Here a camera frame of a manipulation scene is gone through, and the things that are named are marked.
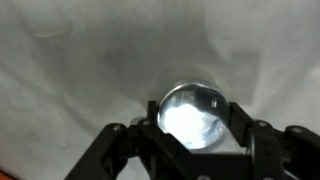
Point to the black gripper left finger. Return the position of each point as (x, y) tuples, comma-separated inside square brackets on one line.
[(162, 155)]

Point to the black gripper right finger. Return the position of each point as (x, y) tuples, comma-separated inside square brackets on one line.
[(292, 154)]

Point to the shiny silver metal tin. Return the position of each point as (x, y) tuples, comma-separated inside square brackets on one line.
[(195, 113)]

